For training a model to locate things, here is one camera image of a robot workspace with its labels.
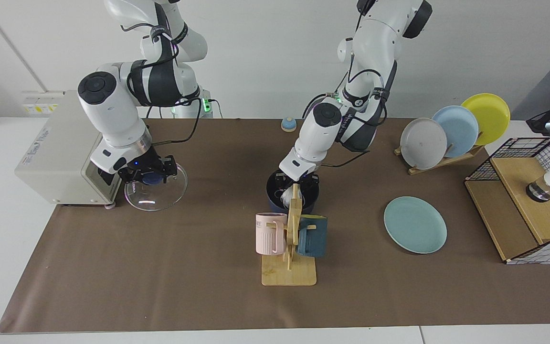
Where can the white vermicelli bundle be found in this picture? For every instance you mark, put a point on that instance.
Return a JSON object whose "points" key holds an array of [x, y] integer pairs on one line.
{"points": [[288, 197]]}

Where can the glass lid with blue knob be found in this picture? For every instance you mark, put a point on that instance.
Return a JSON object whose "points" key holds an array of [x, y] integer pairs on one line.
{"points": [[160, 200]]}

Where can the teal plate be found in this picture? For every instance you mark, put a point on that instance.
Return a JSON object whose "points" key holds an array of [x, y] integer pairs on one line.
{"points": [[413, 224]]}

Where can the grey plate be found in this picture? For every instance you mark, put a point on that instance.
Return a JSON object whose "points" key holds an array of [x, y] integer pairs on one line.
{"points": [[423, 145]]}

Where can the wooden plate rack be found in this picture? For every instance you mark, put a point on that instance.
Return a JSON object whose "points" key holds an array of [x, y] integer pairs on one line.
{"points": [[439, 164]]}

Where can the light blue plate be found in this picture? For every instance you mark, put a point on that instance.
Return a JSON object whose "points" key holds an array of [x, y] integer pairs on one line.
{"points": [[461, 129]]}

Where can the yellow plate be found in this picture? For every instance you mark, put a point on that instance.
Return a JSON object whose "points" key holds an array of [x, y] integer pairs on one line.
{"points": [[492, 114]]}

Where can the pink ribbed cup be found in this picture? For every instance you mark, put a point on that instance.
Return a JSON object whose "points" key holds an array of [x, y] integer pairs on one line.
{"points": [[265, 234]]}

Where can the dark blue cup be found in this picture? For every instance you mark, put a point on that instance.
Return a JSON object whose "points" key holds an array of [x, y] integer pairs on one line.
{"points": [[315, 236]]}

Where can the small blue round bell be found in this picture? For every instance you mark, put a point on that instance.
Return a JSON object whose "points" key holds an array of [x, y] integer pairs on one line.
{"points": [[289, 125]]}

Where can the wooden cup stand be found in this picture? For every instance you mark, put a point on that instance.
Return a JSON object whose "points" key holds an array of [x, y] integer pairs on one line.
{"points": [[289, 274]]}

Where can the pale toaster oven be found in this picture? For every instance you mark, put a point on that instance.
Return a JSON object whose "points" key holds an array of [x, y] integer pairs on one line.
{"points": [[50, 153]]}

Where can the brown table cloth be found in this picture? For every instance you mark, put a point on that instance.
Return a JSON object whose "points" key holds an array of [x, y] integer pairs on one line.
{"points": [[160, 286]]}

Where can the white wall socket strip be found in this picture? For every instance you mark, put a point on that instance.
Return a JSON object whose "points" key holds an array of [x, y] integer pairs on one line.
{"points": [[41, 105]]}

